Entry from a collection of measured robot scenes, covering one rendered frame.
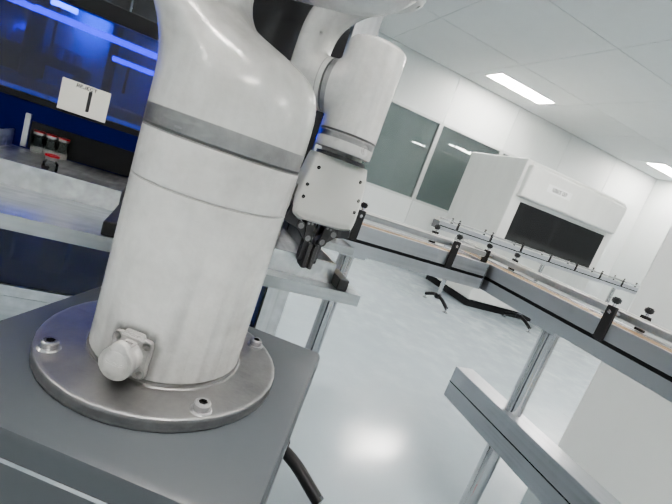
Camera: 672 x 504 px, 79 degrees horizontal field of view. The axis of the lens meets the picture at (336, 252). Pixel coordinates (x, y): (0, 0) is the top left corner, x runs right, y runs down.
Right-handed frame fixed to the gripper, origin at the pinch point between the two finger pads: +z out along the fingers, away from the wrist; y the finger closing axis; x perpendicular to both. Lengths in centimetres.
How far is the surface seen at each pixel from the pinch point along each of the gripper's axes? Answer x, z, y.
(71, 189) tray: -13.3, 2.7, 34.6
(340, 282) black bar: 0.8, 3.0, -6.6
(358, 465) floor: -61, 92, -71
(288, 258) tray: -2.0, 1.9, 2.1
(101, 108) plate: -39, -9, 38
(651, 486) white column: -8, 49, -144
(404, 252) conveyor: -50, 3, -48
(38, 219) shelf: 0.0, 4.4, 34.6
